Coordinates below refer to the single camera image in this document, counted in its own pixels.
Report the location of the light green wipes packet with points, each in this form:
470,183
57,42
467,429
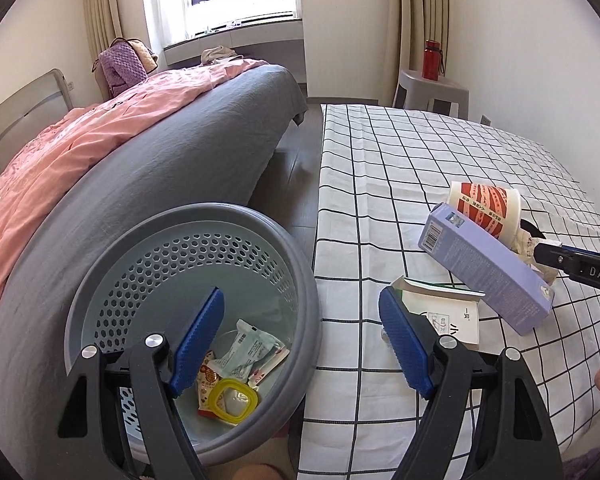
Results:
245,347

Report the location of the white printed paper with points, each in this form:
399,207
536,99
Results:
527,252

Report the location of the bed with grey sheet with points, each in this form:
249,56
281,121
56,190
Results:
180,160

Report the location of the yellow-rimmed plastic lid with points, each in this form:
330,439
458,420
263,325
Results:
232,383

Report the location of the purple quilted bag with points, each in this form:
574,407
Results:
122,67

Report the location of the orange print snack packet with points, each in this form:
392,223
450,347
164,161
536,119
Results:
207,377

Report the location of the grey window ledge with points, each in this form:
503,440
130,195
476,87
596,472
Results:
270,45

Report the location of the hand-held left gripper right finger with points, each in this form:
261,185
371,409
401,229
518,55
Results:
405,345

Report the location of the grey plastic stool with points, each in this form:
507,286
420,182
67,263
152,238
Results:
430,92

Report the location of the beige crumpled cloth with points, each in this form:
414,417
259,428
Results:
220,55

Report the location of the red water bottle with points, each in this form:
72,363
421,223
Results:
431,62

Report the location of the red white paper wrapper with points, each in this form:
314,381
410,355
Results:
270,367

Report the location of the black band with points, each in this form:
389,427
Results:
532,229

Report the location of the black white checked tablecloth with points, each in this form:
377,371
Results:
405,160

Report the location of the red white paper cup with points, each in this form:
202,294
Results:
485,202

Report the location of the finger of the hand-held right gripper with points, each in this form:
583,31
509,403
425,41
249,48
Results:
592,251
552,257

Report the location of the grey perforated plastic basket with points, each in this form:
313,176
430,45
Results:
280,270

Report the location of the beige curtain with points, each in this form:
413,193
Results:
425,0
102,5

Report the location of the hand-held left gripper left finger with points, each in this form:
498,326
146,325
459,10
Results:
200,340

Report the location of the torn green white carton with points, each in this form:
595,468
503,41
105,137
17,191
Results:
445,315

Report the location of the pink blanket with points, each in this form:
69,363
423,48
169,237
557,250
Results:
80,145

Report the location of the grey padded headboard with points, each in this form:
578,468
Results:
20,105

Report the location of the purple cardboard box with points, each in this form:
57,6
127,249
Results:
480,265

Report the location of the beige quilted bag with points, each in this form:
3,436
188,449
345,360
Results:
145,55

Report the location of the purple clothing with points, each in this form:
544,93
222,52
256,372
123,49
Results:
595,470

